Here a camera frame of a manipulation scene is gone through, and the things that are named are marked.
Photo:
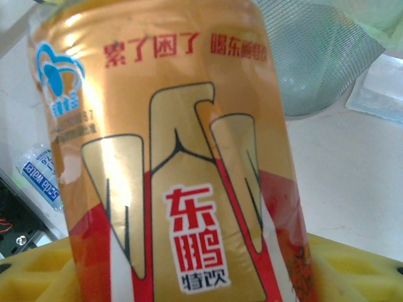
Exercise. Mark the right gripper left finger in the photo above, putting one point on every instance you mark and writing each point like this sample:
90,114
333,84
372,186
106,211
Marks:
34,277

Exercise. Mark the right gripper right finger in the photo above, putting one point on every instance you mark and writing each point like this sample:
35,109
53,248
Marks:
352,273

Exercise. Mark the clear soda water bottle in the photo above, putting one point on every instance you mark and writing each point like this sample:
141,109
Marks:
37,176

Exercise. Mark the red gold energy drink bottle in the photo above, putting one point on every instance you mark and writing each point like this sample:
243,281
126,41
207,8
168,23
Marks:
176,157

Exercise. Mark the mesh bin with green liner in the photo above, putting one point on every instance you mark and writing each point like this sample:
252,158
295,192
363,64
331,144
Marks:
315,63

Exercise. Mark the clear plastic bag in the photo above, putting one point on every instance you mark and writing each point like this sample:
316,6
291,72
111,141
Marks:
378,91

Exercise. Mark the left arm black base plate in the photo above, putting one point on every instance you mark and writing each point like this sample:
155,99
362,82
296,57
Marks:
19,217

